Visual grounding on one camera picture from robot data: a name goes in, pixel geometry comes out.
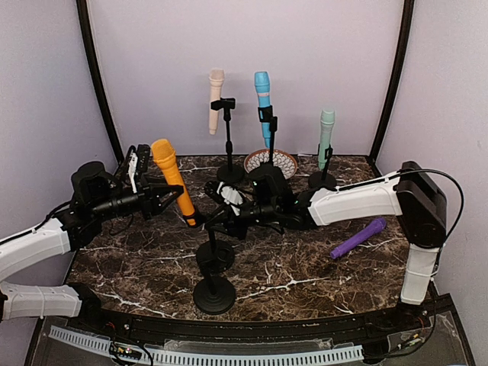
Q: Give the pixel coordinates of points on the black corner post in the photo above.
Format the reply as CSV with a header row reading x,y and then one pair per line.
x,y
96,78
395,77

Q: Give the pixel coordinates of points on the beige microphone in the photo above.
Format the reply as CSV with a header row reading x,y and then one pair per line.
x,y
216,78

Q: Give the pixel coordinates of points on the white slotted cable duct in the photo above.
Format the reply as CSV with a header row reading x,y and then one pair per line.
x,y
126,354

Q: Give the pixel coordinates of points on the black front frame rail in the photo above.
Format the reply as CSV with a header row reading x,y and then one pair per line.
x,y
156,316

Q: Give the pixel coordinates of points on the orange microphone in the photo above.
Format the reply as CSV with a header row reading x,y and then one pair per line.
x,y
164,156

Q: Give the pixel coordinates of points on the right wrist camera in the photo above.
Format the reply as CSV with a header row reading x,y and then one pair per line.
x,y
223,193

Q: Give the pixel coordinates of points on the right black corner post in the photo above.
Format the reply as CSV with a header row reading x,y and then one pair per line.
x,y
395,77

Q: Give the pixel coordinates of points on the mint green microphone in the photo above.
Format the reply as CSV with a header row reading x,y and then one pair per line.
x,y
327,121

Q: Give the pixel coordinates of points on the black stand of purple microphone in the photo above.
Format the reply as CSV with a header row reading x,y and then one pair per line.
x,y
213,295

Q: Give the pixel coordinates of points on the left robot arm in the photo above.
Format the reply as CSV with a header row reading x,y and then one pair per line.
x,y
98,196

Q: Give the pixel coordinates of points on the black stand of blue microphone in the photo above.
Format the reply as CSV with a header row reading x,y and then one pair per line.
x,y
272,129

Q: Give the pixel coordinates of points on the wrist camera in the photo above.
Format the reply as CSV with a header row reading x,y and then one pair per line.
x,y
223,193
134,167

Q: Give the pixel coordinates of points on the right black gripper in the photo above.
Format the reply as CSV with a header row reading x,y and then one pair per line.
x,y
233,226

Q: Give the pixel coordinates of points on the purple microphone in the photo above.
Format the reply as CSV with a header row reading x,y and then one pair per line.
x,y
374,227

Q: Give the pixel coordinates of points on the black stand of mint microphone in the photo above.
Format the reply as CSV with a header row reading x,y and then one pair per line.
x,y
322,179

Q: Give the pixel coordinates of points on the left black corner post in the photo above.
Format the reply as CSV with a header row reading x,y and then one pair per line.
x,y
96,78

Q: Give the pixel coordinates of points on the black stand of orange microphone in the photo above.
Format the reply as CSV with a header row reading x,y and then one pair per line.
x,y
215,256

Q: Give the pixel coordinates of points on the blue microphone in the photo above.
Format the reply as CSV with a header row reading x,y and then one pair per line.
x,y
263,87

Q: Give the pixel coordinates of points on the floral patterned ceramic plate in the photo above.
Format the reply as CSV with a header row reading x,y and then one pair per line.
x,y
284,161

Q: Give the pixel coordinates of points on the black stand of beige microphone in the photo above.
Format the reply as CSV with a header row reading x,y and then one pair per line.
x,y
230,172

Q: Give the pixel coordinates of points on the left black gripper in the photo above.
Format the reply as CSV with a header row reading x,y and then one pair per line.
x,y
148,194

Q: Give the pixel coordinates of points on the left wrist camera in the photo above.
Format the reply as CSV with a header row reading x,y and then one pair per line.
x,y
134,167

